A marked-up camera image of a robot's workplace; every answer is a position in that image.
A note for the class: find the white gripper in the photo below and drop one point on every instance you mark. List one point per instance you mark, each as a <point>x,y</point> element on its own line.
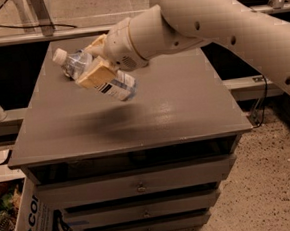
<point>120,46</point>

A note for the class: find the clear bottle with blue label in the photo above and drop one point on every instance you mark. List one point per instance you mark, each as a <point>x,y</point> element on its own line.
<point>123,87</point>

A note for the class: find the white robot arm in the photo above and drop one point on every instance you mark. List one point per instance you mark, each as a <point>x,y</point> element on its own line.
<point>261,40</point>

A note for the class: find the grey drawer cabinet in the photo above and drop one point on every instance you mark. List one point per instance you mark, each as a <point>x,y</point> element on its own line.
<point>182,111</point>

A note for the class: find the top grey drawer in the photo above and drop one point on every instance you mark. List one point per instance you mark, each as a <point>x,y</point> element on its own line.
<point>138,182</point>

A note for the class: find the grey drawer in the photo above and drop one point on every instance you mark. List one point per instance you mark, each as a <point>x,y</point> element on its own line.
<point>174,222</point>
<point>151,208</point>
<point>138,182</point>

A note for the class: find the middle grey drawer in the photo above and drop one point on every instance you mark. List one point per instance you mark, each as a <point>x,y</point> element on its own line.
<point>151,208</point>

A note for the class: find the bottom grey drawer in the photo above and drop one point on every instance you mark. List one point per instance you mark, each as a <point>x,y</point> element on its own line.
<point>174,222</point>

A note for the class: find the white cardboard box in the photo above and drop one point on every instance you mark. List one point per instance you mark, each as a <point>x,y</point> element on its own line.
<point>21,209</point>

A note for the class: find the metal frame rail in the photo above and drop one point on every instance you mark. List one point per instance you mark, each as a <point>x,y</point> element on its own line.
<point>35,23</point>

